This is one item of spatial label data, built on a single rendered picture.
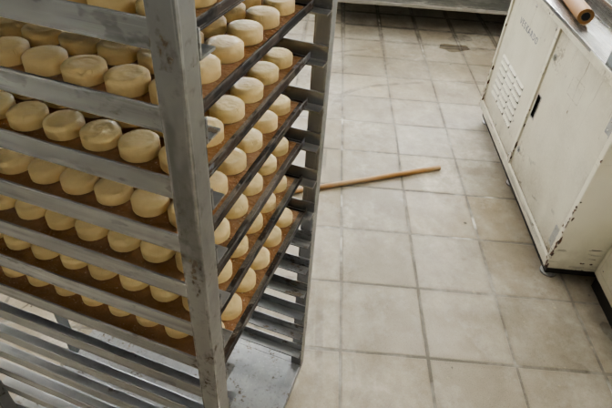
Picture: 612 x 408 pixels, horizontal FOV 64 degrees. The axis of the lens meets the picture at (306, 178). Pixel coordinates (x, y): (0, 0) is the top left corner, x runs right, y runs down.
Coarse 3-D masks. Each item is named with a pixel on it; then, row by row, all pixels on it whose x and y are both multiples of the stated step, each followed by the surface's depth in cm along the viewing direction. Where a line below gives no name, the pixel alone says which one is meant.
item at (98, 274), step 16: (272, 208) 94; (256, 224) 89; (0, 240) 85; (16, 240) 82; (16, 256) 82; (32, 256) 83; (48, 256) 82; (64, 256) 80; (240, 256) 85; (64, 272) 80; (80, 272) 80; (96, 272) 78; (112, 272) 79; (224, 272) 80; (112, 288) 78; (128, 288) 78; (144, 288) 79; (224, 288) 80; (144, 304) 76; (160, 304) 77; (176, 304) 77
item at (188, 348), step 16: (272, 256) 98; (0, 272) 91; (256, 272) 94; (16, 288) 88; (32, 288) 88; (48, 288) 89; (256, 288) 91; (64, 304) 86; (80, 304) 86; (112, 320) 84; (128, 320) 84; (144, 336) 82; (160, 336) 82; (192, 336) 83; (192, 352) 80
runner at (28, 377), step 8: (0, 360) 116; (0, 368) 112; (8, 368) 114; (16, 368) 114; (24, 368) 115; (16, 376) 111; (24, 376) 110; (32, 376) 113; (40, 376) 113; (32, 384) 111; (40, 384) 109; (48, 384) 112; (56, 384) 112; (48, 392) 110; (56, 392) 108; (64, 392) 111; (72, 392) 111; (80, 392) 111; (64, 400) 110; (72, 400) 108; (80, 400) 110; (88, 400) 110; (96, 400) 110
